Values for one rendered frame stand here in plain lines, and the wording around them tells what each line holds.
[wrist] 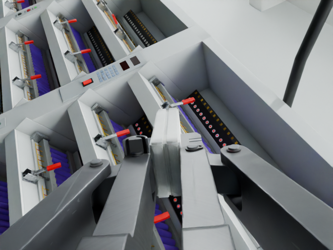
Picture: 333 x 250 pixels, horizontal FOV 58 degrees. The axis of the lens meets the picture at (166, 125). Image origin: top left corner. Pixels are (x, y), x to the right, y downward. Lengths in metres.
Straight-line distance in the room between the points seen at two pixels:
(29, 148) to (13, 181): 0.13
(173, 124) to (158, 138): 0.02
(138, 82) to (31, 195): 0.41
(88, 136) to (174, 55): 0.36
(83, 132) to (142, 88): 0.21
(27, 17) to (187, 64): 0.83
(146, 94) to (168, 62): 0.16
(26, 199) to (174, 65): 0.56
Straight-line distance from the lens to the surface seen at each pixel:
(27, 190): 0.83
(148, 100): 0.83
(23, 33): 1.56
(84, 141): 0.81
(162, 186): 0.15
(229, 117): 1.00
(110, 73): 0.95
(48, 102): 0.98
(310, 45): 0.70
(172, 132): 0.16
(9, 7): 1.82
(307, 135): 0.71
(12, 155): 0.92
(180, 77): 1.01
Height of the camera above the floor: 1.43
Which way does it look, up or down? 6 degrees up
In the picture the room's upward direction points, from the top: 64 degrees clockwise
